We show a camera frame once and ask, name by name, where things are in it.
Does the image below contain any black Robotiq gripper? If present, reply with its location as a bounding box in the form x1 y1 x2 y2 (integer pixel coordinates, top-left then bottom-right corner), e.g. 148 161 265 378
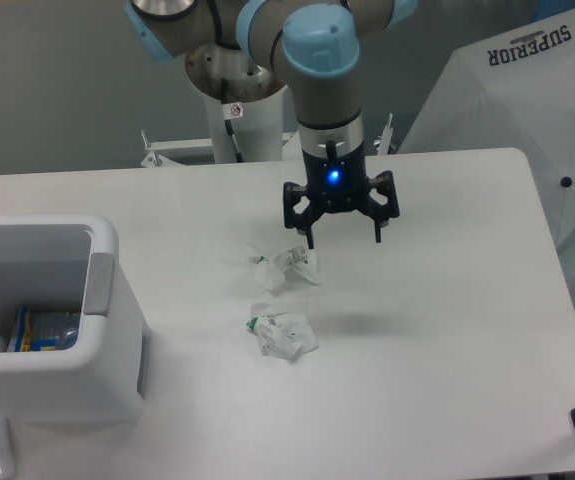
281 142 400 250

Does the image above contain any white wrapper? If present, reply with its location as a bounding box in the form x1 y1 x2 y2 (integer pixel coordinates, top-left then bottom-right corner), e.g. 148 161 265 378
247 243 321 292
246 303 319 362

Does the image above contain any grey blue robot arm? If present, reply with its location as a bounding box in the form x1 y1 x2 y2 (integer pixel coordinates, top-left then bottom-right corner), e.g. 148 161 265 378
125 1 417 238

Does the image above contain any white plastic trash can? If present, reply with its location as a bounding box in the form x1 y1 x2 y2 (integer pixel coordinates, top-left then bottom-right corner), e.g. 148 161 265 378
0 215 150 423

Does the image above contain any white Superior umbrella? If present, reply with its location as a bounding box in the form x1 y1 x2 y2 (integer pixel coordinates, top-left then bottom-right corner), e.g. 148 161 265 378
397 2 575 281

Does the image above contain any blue yellow package in bin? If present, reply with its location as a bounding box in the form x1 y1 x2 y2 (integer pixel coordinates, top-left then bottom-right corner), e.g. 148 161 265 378
7 306 81 353

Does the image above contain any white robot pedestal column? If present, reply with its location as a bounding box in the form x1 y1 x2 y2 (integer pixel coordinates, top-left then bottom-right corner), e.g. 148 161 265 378
183 42 291 164

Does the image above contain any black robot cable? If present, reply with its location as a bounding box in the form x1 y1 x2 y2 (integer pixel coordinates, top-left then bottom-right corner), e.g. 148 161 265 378
219 78 245 164

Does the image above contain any white metal base frame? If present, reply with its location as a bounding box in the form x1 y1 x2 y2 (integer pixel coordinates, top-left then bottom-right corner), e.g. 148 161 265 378
140 113 400 168

